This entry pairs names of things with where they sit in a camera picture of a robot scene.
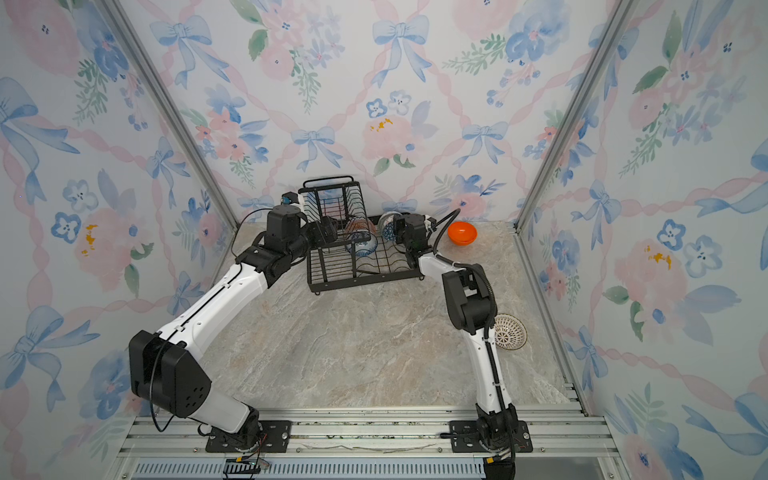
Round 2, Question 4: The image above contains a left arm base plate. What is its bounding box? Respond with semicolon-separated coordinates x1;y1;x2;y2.
205;420;293;454

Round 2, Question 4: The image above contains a black wire dish rack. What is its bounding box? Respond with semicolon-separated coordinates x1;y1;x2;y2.
299;175;420;295

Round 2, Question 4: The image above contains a red patterned bowl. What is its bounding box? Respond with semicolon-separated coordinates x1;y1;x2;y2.
345;218;376;236

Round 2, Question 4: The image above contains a black corrugated cable conduit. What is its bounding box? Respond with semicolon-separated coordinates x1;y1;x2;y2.
431;208;499;337

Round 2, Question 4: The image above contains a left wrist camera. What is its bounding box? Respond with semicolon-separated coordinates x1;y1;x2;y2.
281;192;300;205

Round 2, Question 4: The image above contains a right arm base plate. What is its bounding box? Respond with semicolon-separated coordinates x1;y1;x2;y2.
440;420;534;454

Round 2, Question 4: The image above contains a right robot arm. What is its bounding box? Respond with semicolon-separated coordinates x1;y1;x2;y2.
393;210;519;453

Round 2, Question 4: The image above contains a beige lattice bowl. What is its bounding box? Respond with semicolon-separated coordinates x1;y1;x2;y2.
495;314;528;351

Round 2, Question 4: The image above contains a green patterned bowl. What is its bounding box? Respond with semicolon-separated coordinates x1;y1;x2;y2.
377;211;401;243

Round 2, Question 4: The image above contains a white blue floral bowl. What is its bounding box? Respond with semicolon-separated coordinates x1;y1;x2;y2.
351;234;378;258

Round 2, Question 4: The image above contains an aluminium rail frame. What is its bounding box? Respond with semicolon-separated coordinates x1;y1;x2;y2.
106;403;629;479

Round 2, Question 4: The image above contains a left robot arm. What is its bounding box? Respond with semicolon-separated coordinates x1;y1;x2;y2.
128;204;338;451

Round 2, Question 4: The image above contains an orange plastic bowl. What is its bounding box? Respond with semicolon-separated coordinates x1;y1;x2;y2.
448;221;478;246

